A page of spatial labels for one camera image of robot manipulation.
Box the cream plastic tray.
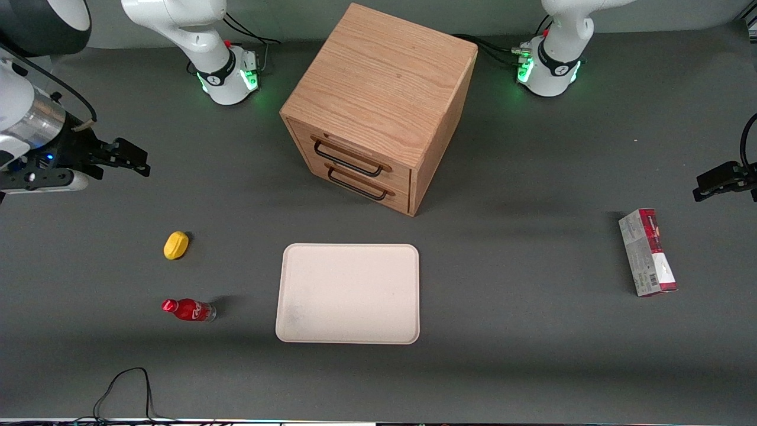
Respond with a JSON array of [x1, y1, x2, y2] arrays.
[[275, 243, 420, 345]]

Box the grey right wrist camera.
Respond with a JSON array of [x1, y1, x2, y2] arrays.
[[0, 167, 89, 193]]

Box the red and grey carton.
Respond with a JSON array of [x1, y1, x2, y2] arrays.
[[618, 208, 678, 297]]

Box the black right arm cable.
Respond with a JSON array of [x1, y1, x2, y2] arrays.
[[0, 40, 98, 130]]

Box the black right base cable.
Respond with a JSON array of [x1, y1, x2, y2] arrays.
[[222, 11, 283, 75]]

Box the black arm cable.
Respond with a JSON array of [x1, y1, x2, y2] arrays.
[[0, 40, 98, 130], [740, 112, 757, 169]]

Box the yellow toy lemon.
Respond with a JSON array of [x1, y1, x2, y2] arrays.
[[163, 231, 190, 260]]

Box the red coke bottle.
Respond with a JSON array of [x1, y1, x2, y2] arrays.
[[161, 298, 217, 322]]

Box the wooden drawer front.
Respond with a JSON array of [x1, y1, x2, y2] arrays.
[[287, 118, 413, 191], [296, 155, 412, 215]]

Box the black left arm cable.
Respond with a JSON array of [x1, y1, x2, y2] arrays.
[[740, 112, 757, 169]]

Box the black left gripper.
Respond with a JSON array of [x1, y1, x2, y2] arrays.
[[693, 161, 757, 203]]

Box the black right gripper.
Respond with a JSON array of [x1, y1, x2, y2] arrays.
[[33, 115, 150, 178]]

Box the wooden drawer cabinet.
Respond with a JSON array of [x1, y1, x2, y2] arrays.
[[280, 3, 478, 217]]

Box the black left base cable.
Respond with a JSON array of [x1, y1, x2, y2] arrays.
[[452, 17, 554, 67]]

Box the black looped table cable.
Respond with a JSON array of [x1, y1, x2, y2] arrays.
[[92, 367, 172, 424]]

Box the black metal drawer handle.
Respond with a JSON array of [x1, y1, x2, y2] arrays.
[[312, 137, 392, 178], [327, 163, 395, 201]]

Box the black base cable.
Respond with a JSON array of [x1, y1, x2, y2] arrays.
[[452, 17, 554, 67], [222, 11, 283, 75]]

